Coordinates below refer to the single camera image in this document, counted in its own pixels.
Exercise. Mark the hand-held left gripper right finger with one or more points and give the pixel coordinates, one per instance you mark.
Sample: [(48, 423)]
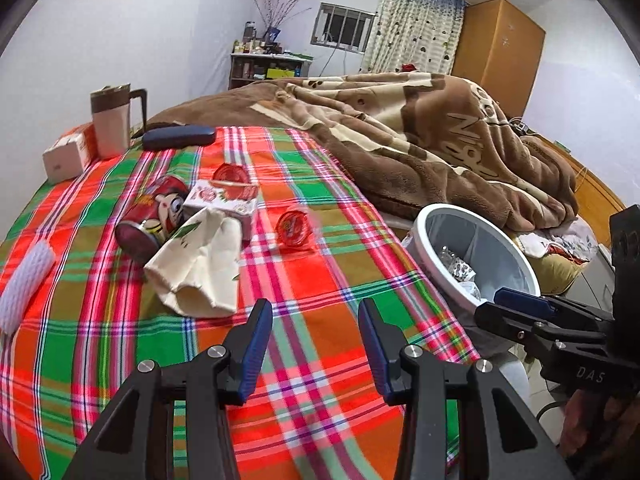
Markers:
[(375, 350)]

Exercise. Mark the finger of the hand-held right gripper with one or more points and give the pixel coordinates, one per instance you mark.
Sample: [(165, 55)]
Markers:
[(522, 301), (505, 317)]

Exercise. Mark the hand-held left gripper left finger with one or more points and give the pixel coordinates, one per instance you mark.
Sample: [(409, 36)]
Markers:
[(255, 350)]

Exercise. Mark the white trash bin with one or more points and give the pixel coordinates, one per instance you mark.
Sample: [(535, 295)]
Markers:
[(475, 240)]

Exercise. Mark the beige paper bag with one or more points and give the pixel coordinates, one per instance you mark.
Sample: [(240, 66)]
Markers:
[(200, 270)]

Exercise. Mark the red and white drink carton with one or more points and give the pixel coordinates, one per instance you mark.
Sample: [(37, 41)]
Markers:
[(220, 200)]

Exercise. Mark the red cartoon can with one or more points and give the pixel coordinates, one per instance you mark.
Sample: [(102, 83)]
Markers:
[(150, 210)]

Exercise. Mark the person's right hand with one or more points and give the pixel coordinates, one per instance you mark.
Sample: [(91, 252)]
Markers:
[(600, 425)]

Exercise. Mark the floral bed sheet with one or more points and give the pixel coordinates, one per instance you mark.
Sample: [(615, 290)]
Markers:
[(555, 245)]

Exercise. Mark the plaid tablecloth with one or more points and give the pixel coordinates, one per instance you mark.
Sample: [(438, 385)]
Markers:
[(325, 280)]

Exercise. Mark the brown printed blanket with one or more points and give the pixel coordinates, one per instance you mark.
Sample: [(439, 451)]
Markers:
[(400, 135)]

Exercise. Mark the dark blue glasses case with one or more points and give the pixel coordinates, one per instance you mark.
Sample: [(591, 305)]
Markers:
[(177, 136)]

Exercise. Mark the white foam net sleeve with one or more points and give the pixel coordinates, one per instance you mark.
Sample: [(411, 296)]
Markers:
[(27, 280)]

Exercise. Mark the wooden wardrobe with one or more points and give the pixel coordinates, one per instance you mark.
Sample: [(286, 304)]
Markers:
[(495, 55)]

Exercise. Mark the red plush toy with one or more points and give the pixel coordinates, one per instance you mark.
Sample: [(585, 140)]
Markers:
[(409, 67)]

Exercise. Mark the beige mug with brown lid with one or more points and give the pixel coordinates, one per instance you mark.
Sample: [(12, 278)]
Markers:
[(110, 130)]

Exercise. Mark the white tissue box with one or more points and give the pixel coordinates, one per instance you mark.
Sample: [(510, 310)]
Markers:
[(62, 160)]

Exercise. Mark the cluttered storage shelf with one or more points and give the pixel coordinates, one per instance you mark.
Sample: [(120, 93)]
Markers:
[(250, 70)]

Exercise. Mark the patterned curtain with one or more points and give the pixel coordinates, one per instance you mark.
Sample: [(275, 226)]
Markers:
[(410, 25)]

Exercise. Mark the vase with branches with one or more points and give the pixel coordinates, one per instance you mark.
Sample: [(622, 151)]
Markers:
[(272, 35)]

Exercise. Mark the barred window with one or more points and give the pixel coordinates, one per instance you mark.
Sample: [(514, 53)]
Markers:
[(345, 27)]

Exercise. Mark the wooden bed frame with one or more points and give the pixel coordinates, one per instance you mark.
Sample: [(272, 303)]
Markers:
[(595, 185)]

